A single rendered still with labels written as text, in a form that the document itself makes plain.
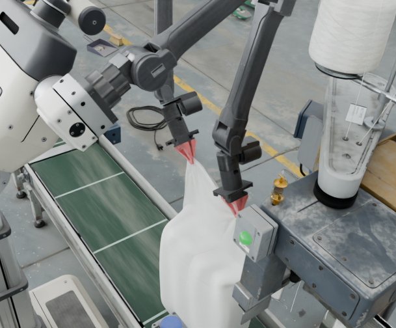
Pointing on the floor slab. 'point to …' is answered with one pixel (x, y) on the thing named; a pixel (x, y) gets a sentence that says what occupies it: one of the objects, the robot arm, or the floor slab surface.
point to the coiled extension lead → (147, 123)
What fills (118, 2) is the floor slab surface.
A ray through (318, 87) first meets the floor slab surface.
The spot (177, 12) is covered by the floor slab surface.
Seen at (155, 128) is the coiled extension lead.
